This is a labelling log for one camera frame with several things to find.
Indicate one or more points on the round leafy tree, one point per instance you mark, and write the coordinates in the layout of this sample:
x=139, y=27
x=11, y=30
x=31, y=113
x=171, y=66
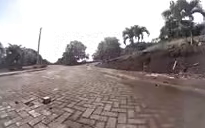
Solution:
x=74, y=52
x=107, y=48

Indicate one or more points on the grey brick paved road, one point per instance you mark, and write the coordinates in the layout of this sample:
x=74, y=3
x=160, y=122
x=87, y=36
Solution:
x=80, y=90

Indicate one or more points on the palm tree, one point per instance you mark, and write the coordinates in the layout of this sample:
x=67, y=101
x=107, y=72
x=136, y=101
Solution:
x=135, y=34

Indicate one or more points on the brown earth bank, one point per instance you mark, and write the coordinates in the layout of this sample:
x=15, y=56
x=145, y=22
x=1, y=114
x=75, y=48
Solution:
x=163, y=58

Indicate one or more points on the wooden utility pole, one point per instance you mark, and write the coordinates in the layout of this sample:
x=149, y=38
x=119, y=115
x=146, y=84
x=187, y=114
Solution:
x=39, y=45

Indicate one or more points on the loose paving brick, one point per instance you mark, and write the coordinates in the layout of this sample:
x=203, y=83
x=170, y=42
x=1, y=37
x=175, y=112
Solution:
x=46, y=99

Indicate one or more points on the brown dirt strip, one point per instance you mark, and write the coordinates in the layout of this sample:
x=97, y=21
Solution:
x=176, y=100

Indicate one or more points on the grey kerb strip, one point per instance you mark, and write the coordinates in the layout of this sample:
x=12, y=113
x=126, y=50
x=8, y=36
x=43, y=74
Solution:
x=13, y=72

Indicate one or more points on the tall dark tree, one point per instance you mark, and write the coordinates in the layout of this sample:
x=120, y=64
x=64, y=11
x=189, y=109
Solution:
x=180, y=20

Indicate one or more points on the row of green bushes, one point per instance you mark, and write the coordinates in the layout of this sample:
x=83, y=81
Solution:
x=13, y=55

